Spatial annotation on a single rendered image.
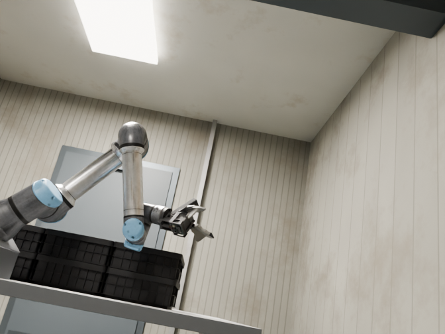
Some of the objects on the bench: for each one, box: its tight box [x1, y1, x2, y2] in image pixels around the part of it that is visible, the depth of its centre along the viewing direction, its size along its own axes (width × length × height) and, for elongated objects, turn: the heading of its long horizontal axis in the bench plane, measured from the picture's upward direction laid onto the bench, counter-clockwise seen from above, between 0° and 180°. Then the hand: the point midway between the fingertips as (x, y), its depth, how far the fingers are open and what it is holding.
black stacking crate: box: [101, 267, 180, 309], centre depth 185 cm, size 40×30×12 cm
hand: (211, 222), depth 151 cm, fingers open, 14 cm apart
